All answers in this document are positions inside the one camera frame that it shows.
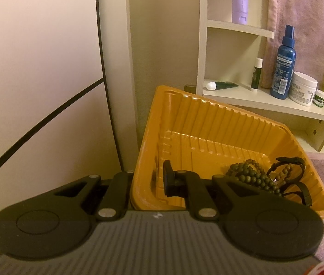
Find pink hanging blanket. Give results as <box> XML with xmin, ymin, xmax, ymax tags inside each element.
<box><xmin>265</xmin><ymin>0</ymin><xmax>324</xmax><ymax>93</ymax></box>

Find black fitness band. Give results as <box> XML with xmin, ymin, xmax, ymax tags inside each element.
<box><xmin>281</xmin><ymin>181</ymin><xmax>313</xmax><ymax>207</ymax></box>

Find white cream jar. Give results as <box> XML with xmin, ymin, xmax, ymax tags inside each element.
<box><xmin>289</xmin><ymin>71</ymin><xmax>318</xmax><ymax>107</ymax></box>

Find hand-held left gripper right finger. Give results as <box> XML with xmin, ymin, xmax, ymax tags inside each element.
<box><xmin>163</xmin><ymin>160</ymin><xmax>255</xmax><ymax>222</ymax></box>

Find small green white jar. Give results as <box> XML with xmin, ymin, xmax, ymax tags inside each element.
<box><xmin>314</xmin><ymin>89</ymin><xmax>324</xmax><ymax>109</ymax></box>

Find dark green white-capped tube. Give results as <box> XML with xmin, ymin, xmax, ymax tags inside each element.
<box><xmin>206</xmin><ymin>81</ymin><xmax>240</xmax><ymax>91</ymax></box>

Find purple cosmetic tube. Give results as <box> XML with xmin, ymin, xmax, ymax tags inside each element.
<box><xmin>231</xmin><ymin>0</ymin><xmax>250</xmax><ymax>25</ymax></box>

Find orange ribbed plastic tray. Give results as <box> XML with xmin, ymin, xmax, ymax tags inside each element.
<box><xmin>129</xmin><ymin>85</ymin><xmax>324</xmax><ymax>220</ymax></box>

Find black watch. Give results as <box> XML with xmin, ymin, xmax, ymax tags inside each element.
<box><xmin>266</xmin><ymin>156</ymin><xmax>307</xmax><ymax>180</ymax></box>

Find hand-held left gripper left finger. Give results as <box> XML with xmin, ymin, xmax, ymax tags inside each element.
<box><xmin>53</xmin><ymin>170</ymin><xmax>135</xmax><ymax>222</ymax></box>

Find cream wooden shelf unit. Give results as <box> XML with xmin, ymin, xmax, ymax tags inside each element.
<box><xmin>125</xmin><ymin>0</ymin><xmax>324</xmax><ymax>153</ymax></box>

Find blue spray bottle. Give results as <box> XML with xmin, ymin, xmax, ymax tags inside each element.
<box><xmin>270</xmin><ymin>24</ymin><xmax>297</xmax><ymax>100</ymax></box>

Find white panel with dark edge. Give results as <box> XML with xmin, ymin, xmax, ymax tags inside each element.
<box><xmin>94</xmin><ymin>0</ymin><xmax>131</xmax><ymax>171</ymax></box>

